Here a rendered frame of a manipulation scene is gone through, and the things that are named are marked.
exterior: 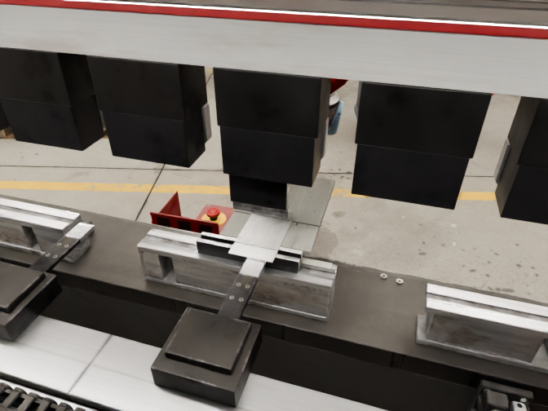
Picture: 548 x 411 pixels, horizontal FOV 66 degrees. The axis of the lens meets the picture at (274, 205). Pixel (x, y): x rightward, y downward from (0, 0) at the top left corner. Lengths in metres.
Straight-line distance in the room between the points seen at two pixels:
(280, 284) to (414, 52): 0.46
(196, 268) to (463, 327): 0.49
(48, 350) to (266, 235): 0.40
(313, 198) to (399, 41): 0.47
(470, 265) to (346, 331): 1.68
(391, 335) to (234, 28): 0.58
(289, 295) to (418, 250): 1.69
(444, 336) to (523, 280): 1.67
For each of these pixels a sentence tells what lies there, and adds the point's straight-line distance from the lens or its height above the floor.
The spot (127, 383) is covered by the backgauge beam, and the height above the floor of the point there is 0.98.
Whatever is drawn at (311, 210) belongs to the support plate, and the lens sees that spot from 0.88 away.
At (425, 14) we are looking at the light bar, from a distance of 0.32.
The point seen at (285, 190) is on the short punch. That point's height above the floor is 1.14.
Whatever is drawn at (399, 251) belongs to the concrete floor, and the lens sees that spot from 2.40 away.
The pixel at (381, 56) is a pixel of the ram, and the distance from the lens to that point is 0.54.
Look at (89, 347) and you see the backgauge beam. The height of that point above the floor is 0.98.
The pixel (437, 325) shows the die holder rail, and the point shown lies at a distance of 0.81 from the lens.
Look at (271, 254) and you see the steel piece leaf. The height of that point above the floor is 1.00.
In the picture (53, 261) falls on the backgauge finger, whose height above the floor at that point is 1.00.
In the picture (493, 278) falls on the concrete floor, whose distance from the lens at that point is 2.42.
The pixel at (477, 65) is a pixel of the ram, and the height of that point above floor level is 1.37.
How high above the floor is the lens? 1.51
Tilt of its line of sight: 35 degrees down
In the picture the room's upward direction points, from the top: straight up
